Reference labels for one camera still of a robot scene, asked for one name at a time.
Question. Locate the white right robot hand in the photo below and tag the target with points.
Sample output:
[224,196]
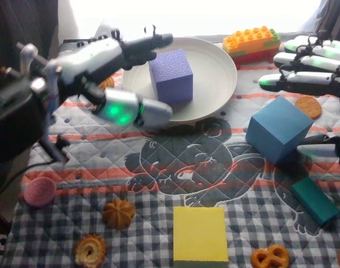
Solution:
[312,78]

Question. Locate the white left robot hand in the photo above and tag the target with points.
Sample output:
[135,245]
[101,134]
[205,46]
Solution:
[86,61]

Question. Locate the purple foam cube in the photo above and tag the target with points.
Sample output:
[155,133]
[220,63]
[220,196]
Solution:
[172,78]

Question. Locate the blue foam cube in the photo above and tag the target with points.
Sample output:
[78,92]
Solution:
[278,131]

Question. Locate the cream round plate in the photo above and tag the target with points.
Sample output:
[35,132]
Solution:
[211,83]

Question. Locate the yellow foam cube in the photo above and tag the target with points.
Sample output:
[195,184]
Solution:
[200,234]

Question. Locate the round tan biscuit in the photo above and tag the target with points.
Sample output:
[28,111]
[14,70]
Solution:
[309,107]

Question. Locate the swirl butter cookie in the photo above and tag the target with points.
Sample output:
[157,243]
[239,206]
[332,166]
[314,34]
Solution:
[109,83]
[118,213]
[90,251]

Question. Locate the orange green toy brick train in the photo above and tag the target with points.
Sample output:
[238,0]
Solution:
[250,44]

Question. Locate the grey quilt with bear print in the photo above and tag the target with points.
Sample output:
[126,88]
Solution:
[102,156]

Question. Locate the teal rectangular block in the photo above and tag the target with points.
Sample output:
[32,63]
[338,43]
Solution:
[316,201]

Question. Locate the pink round cookie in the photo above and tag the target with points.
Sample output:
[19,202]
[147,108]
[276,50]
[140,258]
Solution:
[40,191]

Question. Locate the pretzel shaped cookie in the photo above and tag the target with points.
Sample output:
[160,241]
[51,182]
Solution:
[270,257]

